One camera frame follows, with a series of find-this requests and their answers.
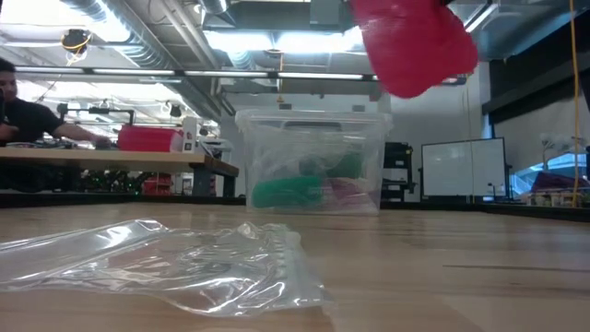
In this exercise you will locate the pink bandage roll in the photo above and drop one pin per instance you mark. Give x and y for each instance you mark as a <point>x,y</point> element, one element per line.
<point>350,196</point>

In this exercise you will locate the red box on workbench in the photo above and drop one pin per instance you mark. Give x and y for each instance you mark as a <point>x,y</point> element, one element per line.
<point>147,139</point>

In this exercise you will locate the wooden workbench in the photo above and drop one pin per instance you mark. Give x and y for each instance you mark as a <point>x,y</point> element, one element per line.
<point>115,161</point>

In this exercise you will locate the person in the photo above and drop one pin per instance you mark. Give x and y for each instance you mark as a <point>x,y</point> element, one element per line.
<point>27,120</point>

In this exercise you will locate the red elastic bandage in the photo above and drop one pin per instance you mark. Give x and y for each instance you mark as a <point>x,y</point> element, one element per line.
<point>415,50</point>

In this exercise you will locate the black shelf cart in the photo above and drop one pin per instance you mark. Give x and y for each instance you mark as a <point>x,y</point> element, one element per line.
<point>397,157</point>

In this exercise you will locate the clear plastic storage bin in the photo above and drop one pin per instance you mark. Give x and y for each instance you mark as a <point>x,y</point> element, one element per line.
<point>313,138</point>

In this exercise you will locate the black camera stand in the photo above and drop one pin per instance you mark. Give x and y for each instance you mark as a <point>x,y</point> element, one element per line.
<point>110,110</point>

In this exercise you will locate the clear plastic zip bag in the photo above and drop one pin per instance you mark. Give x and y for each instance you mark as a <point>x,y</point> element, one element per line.
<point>184,272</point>

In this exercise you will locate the long ceiling light strip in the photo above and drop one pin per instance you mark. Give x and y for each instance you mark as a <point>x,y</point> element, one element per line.
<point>221,73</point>

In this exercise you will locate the white whiteboard on stand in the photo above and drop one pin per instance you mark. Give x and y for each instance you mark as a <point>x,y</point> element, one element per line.
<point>461,168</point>

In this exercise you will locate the red storage drawer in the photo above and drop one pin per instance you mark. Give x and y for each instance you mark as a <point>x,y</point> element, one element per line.
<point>156,186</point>

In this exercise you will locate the white printed carton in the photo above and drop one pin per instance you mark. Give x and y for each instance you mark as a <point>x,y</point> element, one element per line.
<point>190,133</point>

